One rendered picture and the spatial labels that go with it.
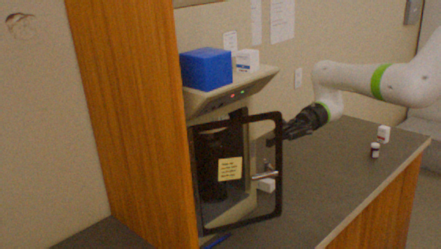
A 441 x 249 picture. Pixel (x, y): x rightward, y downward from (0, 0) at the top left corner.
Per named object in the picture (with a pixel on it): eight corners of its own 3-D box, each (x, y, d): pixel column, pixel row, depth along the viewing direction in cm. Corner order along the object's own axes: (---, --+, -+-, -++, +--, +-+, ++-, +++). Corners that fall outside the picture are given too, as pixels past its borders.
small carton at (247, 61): (236, 72, 115) (235, 52, 112) (245, 68, 118) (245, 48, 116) (250, 73, 112) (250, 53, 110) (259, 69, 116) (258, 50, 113)
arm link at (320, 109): (327, 131, 141) (305, 124, 146) (329, 101, 136) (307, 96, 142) (318, 136, 137) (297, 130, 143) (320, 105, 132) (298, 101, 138)
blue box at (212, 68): (182, 86, 105) (178, 53, 101) (208, 77, 111) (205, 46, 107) (206, 93, 98) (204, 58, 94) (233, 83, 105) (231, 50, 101)
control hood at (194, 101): (179, 120, 108) (175, 87, 104) (253, 91, 129) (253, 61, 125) (207, 131, 101) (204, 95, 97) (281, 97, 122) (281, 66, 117)
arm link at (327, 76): (371, 105, 115) (400, 96, 118) (368, 68, 111) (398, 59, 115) (306, 91, 148) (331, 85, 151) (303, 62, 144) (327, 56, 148)
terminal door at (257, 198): (197, 237, 126) (185, 126, 109) (281, 215, 135) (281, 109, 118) (198, 239, 126) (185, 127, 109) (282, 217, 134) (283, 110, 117)
